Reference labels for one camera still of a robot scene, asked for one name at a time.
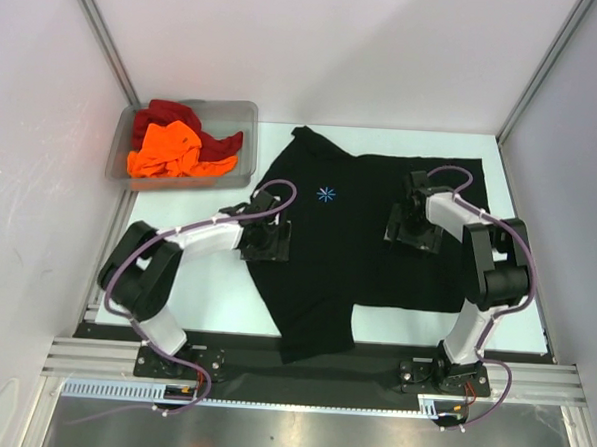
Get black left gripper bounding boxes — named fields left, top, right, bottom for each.
left=240, top=220, right=291, bottom=266

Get black t-shirt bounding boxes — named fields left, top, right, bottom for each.
left=247, top=126, right=489, bottom=364

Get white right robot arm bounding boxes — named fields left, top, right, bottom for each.
left=385, top=187, right=536, bottom=393

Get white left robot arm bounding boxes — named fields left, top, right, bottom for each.
left=97, top=213, right=292, bottom=377

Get orange t-shirt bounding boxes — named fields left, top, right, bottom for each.
left=126, top=120, right=239, bottom=179

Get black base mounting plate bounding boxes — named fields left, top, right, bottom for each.
left=68, top=321, right=494, bottom=415

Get dark red t-shirt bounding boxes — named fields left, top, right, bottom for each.
left=130, top=98, right=247, bottom=165

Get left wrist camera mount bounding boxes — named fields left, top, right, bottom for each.
left=219, top=190, right=281, bottom=226

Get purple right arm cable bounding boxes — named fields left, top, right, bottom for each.
left=412, top=162, right=543, bottom=437

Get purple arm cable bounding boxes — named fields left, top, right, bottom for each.
left=412, top=162, right=543, bottom=437
left=65, top=168, right=300, bottom=437

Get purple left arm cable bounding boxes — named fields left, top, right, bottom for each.
left=65, top=168, right=300, bottom=437

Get white slotted cable duct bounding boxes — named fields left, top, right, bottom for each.
left=61, top=378, right=466, bottom=420

